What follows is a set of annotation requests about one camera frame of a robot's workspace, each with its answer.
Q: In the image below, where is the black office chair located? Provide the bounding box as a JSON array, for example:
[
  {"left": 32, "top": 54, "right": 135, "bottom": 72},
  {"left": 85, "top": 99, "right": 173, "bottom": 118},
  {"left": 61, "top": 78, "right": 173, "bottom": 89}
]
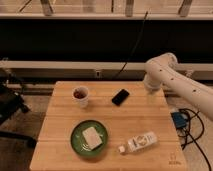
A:
[{"left": 0, "top": 68, "right": 37, "bottom": 148}]

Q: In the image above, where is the black eraser block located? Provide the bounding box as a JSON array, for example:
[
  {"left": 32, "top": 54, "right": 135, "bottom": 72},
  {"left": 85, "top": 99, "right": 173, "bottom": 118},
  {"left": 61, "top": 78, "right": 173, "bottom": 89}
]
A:
[{"left": 112, "top": 89, "right": 129, "bottom": 106}]

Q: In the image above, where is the white paper cup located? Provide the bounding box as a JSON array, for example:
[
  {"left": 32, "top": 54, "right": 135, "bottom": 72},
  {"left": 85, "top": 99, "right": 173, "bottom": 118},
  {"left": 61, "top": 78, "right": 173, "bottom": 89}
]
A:
[{"left": 72, "top": 86, "right": 89, "bottom": 108}]

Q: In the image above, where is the black floor cable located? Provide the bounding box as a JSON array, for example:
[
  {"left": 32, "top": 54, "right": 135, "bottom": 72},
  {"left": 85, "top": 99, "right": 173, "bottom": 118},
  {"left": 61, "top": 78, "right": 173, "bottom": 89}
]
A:
[{"left": 175, "top": 107, "right": 213, "bottom": 171}]

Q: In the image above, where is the clear plastic bottle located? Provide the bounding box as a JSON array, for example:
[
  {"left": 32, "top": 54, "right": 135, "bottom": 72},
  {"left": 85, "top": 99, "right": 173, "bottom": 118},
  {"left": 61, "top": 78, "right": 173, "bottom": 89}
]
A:
[{"left": 118, "top": 131, "right": 158, "bottom": 154}]

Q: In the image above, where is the green plate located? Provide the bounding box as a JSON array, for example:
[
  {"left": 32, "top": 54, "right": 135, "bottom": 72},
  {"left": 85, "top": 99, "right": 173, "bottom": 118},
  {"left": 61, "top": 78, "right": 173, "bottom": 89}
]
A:
[{"left": 70, "top": 120, "right": 108, "bottom": 158}]

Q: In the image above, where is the white wall outlet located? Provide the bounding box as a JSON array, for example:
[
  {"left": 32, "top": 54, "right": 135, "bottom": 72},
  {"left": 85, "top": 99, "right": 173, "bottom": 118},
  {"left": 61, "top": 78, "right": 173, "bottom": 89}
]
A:
[{"left": 95, "top": 70, "right": 101, "bottom": 78}]

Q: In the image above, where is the blue connector box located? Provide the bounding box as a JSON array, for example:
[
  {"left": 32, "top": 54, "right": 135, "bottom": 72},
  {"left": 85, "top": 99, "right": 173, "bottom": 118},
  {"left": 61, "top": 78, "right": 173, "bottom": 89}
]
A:
[{"left": 171, "top": 112, "right": 186, "bottom": 129}]

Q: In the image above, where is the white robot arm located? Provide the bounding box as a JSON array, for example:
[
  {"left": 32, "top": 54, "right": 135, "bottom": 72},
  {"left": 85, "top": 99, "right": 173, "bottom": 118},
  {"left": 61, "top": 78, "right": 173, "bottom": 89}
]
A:
[{"left": 143, "top": 53, "right": 213, "bottom": 121}]

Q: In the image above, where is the white sponge block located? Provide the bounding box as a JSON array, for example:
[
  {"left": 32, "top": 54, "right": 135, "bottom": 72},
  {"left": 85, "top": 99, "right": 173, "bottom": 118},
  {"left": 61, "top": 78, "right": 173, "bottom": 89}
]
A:
[{"left": 82, "top": 127, "right": 102, "bottom": 150}]

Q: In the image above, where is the black hanging cable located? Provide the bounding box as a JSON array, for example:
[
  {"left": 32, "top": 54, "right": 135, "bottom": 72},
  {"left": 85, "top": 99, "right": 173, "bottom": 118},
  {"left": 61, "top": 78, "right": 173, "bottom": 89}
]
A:
[{"left": 113, "top": 11, "right": 150, "bottom": 80}]

